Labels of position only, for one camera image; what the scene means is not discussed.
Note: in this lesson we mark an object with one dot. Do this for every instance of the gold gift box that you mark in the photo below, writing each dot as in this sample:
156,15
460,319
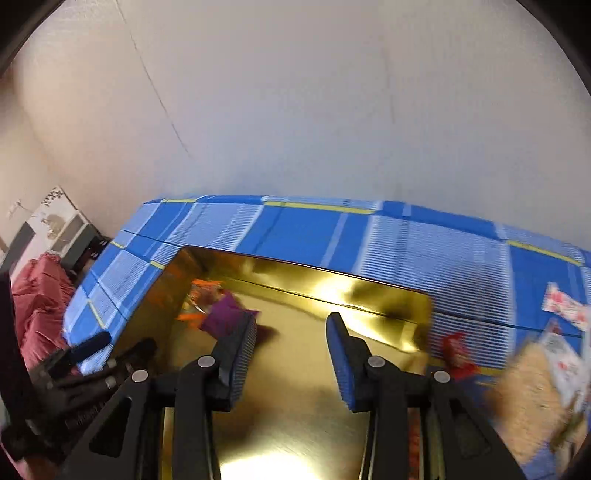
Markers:
286,415

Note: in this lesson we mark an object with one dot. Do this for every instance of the red wrapped candy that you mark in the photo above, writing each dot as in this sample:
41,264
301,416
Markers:
457,357

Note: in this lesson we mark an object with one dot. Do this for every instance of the white floral snack packet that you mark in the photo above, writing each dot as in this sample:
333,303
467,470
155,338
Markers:
565,307

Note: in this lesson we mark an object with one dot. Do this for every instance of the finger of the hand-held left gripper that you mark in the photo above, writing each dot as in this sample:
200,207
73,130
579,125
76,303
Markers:
134,353
91,346

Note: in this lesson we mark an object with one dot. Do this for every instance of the dark red cloth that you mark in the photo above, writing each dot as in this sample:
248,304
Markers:
41,300

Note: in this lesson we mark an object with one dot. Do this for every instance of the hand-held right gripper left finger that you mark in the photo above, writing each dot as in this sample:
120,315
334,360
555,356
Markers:
241,357

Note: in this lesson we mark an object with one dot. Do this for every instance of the purple snack packet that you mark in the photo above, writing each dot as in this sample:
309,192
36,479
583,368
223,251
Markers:
221,314

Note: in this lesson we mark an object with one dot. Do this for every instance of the blue plaid bed sheet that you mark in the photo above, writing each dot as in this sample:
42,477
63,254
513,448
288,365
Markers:
415,249

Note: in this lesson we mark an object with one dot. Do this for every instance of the grey white cabinet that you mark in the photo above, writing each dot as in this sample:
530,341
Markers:
76,237

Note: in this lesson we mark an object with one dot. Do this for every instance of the clear brown cracker packet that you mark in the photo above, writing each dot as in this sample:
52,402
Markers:
526,397

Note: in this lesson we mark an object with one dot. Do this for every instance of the orange snack packet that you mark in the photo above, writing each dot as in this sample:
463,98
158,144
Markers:
203,288

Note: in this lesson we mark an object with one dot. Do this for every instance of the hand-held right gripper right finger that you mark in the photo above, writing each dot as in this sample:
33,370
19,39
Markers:
342,369

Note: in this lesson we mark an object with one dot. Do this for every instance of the white red print packet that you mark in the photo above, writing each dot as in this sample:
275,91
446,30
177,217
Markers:
561,367

